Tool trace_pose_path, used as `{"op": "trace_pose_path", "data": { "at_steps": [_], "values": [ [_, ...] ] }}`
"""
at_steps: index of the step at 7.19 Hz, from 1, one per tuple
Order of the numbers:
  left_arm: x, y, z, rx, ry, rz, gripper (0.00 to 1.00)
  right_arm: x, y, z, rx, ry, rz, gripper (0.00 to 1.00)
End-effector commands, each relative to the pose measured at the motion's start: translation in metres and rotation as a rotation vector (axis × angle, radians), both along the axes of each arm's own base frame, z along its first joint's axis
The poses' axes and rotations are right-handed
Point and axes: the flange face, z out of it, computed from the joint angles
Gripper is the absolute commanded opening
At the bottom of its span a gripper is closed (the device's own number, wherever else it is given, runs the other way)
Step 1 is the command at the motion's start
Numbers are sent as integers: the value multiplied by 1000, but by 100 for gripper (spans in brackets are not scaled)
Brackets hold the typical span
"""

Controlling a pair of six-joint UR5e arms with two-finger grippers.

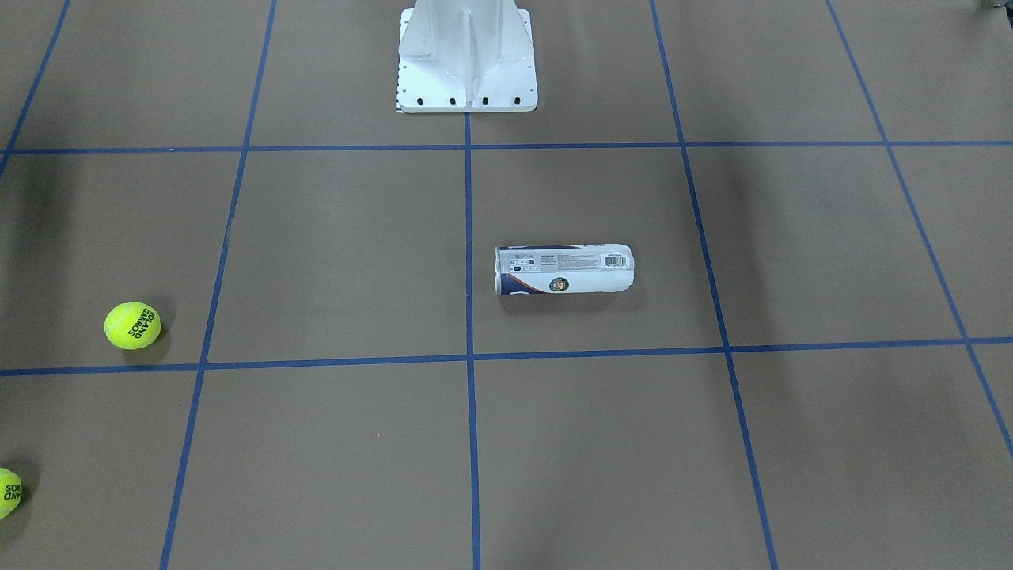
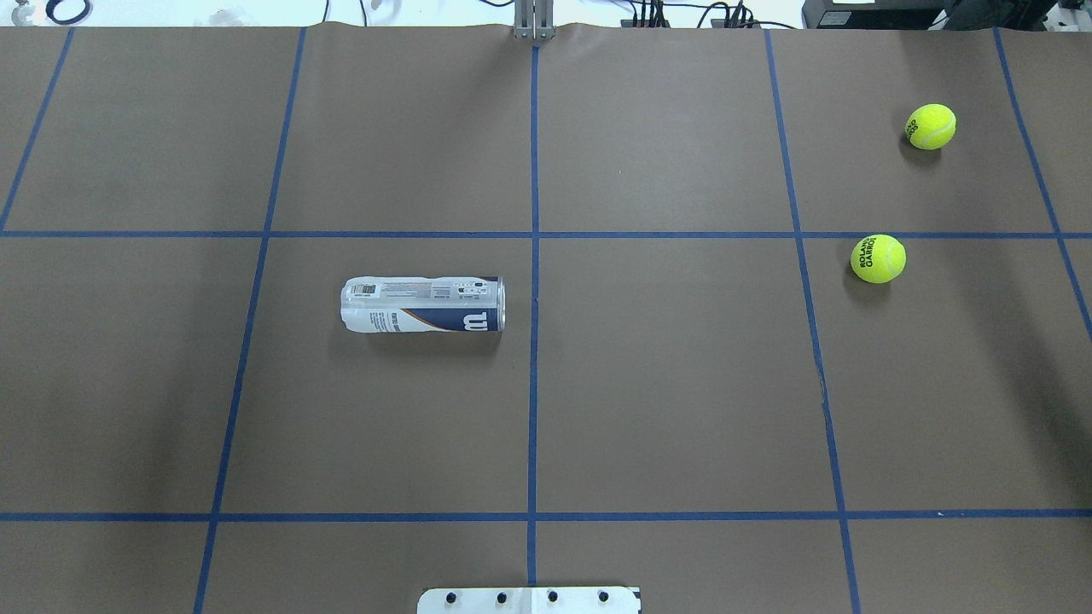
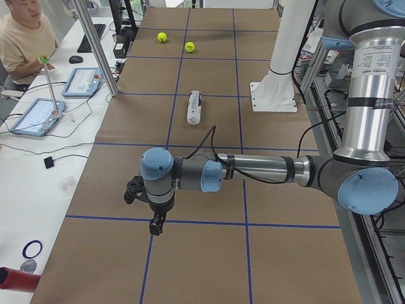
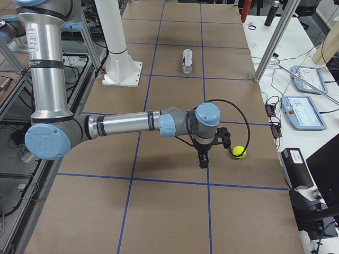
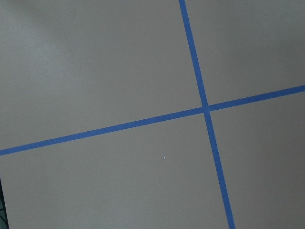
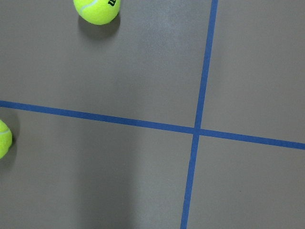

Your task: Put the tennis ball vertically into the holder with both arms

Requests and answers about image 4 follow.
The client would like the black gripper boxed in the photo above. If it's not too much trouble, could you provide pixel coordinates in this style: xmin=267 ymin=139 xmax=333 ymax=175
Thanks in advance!
xmin=193 ymin=127 xmax=234 ymax=169

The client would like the yellow tennis ball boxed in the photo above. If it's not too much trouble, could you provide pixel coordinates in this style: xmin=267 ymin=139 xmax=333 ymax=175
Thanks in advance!
xmin=232 ymin=146 xmax=246 ymax=159

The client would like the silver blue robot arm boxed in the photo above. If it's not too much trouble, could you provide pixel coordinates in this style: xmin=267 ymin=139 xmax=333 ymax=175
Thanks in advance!
xmin=16 ymin=1 xmax=235 ymax=168
xmin=1 ymin=14 xmax=27 ymax=49

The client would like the black box with white label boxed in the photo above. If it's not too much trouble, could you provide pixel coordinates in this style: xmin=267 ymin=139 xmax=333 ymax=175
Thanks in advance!
xmin=281 ymin=148 xmax=314 ymax=189

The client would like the near blue teach pendant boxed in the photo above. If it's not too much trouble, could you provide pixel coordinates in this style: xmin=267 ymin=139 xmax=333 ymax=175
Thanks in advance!
xmin=281 ymin=96 xmax=327 ymax=131

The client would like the blue teach pendant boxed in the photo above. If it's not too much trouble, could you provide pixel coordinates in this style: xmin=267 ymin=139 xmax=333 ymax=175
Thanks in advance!
xmin=281 ymin=96 xmax=327 ymax=131
xmin=292 ymin=65 xmax=328 ymax=94

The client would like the black computer monitor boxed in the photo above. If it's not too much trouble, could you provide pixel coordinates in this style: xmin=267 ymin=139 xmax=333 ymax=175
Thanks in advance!
xmin=306 ymin=134 xmax=339 ymax=206

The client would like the far blue teach pendant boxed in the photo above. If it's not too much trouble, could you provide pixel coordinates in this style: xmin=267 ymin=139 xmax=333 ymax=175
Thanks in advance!
xmin=292 ymin=65 xmax=328 ymax=94

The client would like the reacher grabber stick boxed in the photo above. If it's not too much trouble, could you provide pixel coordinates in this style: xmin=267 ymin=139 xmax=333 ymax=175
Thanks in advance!
xmin=277 ymin=64 xmax=338 ymax=105

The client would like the red cylinder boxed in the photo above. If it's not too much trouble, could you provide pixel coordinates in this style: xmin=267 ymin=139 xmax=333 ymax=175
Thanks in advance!
xmin=240 ymin=0 xmax=252 ymax=23

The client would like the black water bottle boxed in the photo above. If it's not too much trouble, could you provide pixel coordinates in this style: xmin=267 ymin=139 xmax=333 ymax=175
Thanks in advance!
xmin=264 ymin=1 xmax=280 ymax=26

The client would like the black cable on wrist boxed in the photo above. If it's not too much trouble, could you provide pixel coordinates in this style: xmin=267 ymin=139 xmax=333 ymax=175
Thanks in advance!
xmin=185 ymin=99 xmax=251 ymax=153

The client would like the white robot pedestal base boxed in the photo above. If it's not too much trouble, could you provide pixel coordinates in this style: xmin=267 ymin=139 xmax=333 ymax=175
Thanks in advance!
xmin=95 ymin=0 xmax=142 ymax=87

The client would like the aluminium frame post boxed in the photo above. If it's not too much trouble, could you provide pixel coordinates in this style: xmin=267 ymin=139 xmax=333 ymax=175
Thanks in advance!
xmin=253 ymin=0 xmax=300 ymax=83

